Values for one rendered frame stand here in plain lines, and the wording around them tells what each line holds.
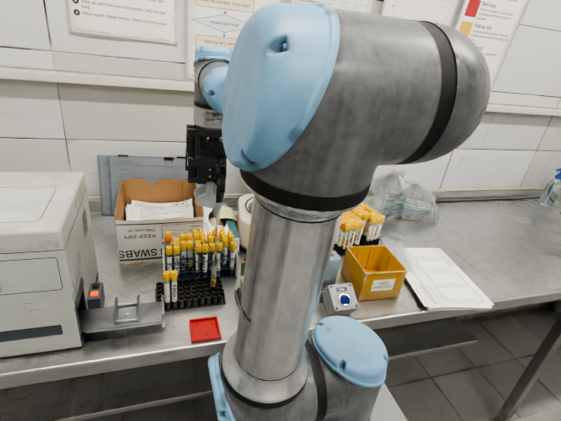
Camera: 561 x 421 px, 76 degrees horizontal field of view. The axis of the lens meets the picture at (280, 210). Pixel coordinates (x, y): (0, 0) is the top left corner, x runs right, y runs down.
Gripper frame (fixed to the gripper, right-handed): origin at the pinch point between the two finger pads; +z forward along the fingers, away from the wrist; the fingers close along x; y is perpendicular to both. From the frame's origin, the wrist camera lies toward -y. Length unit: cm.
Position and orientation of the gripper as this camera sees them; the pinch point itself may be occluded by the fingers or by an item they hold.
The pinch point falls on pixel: (217, 210)
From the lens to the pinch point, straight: 87.2
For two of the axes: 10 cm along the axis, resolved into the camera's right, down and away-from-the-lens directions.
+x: 2.9, 4.8, -8.3
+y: -9.5, 0.3, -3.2
